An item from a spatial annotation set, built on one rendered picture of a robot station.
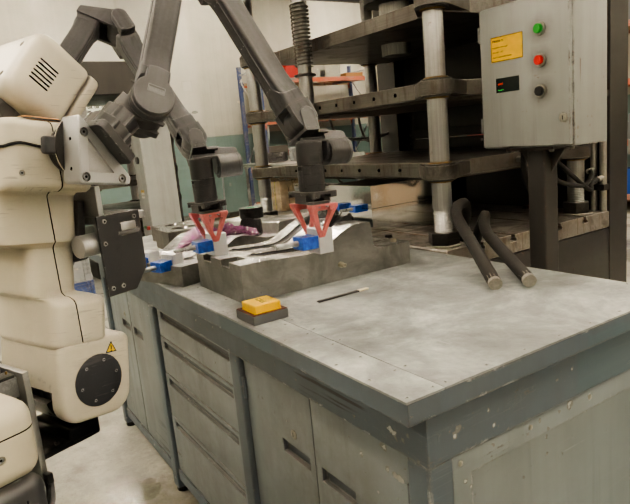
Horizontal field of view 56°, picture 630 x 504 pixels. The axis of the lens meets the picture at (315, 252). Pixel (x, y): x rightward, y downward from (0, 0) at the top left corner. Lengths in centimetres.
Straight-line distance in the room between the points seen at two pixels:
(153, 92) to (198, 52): 838
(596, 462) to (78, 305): 102
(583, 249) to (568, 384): 128
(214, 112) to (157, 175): 380
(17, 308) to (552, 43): 142
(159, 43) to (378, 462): 86
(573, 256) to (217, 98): 777
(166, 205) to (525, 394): 507
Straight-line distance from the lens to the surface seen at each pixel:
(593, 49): 180
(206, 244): 148
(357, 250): 151
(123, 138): 110
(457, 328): 109
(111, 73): 609
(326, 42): 245
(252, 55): 133
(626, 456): 138
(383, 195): 224
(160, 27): 126
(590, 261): 241
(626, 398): 132
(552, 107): 174
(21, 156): 113
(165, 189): 585
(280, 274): 139
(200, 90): 943
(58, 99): 123
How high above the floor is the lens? 116
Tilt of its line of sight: 11 degrees down
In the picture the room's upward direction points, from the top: 5 degrees counter-clockwise
